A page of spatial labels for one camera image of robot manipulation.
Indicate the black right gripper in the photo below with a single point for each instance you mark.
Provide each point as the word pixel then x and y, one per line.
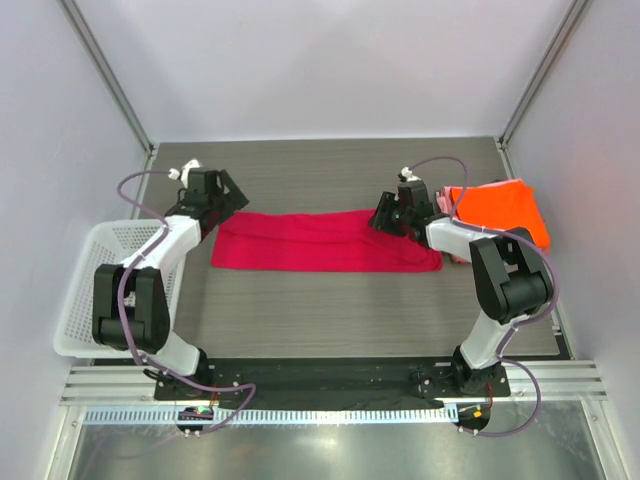
pixel 381 219

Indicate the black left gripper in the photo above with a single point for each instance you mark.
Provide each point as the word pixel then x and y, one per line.
pixel 233 200

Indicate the magenta t shirt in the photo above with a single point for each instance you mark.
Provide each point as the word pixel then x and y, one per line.
pixel 330 242

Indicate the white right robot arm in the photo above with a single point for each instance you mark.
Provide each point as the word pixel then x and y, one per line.
pixel 511 280

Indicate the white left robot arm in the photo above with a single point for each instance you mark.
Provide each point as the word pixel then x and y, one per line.
pixel 130 310

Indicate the pink folded t shirt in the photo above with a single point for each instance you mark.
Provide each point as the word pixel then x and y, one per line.
pixel 445 206

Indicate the orange folded t shirt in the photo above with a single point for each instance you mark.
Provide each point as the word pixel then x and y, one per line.
pixel 501 205

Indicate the white plastic perforated basket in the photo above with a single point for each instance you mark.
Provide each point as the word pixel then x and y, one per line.
pixel 107 243

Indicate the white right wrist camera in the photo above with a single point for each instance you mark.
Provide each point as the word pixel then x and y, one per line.
pixel 407 175

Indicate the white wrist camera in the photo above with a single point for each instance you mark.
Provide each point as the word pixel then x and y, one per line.
pixel 407 175
pixel 182 174

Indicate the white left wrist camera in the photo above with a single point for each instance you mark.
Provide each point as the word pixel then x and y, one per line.
pixel 182 174

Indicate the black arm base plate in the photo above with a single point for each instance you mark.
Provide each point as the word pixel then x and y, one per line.
pixel 351 384

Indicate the left aluminium frame post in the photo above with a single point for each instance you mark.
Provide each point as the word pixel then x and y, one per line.
pixel 97 56

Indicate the aluminium frame post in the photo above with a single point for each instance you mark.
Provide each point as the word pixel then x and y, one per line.
pixel 560 39
pixel 97 56

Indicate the aluminium extrusion rail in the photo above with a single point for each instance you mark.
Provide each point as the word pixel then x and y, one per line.
pixel 128 385

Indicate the white slotted cable duct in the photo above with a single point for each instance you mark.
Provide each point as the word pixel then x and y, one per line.
pixel 195 416

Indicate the right aluminium frame post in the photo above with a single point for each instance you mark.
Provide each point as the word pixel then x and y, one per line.
pixel 560 39

